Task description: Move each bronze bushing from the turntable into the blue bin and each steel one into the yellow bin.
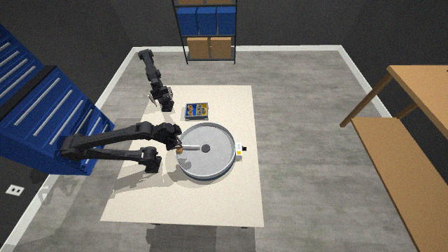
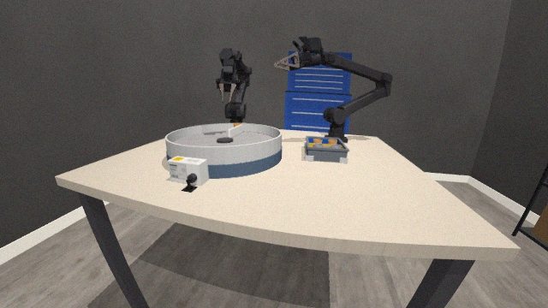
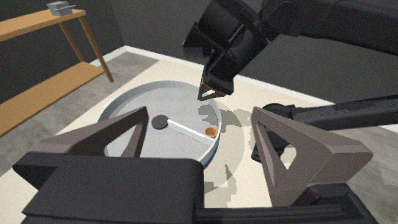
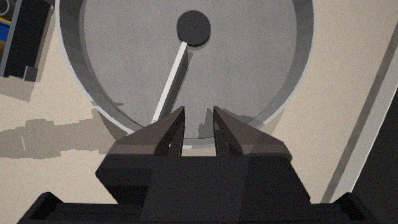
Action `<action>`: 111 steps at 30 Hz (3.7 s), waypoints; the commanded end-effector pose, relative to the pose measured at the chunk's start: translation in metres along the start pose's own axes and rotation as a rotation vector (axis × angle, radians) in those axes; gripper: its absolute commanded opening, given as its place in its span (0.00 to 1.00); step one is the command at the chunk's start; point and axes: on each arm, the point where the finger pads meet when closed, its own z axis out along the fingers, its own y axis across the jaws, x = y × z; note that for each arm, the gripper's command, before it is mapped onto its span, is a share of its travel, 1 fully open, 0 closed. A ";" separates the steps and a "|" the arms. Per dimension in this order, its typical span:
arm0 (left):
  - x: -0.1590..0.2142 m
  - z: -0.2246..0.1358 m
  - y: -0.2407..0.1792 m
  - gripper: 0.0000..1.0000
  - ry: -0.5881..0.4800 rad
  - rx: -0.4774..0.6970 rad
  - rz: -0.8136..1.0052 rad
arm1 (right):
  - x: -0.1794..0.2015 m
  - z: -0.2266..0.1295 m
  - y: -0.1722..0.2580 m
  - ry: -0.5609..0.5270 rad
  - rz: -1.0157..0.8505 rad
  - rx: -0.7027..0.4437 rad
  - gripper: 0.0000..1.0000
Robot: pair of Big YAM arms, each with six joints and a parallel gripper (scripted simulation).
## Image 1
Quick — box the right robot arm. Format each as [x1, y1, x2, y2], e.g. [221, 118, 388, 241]
[59, 121, 182, 174]

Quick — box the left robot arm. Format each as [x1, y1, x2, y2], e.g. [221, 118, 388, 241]
[138, 49, 174, 112]

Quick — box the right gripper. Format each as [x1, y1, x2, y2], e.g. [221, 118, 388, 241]
[161, 136, 183, 151]

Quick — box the blue bin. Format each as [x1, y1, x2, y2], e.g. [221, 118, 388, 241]
[186, 104, 197, 116]

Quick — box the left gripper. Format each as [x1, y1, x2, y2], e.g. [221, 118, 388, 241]
[148, 86, 173, 106]

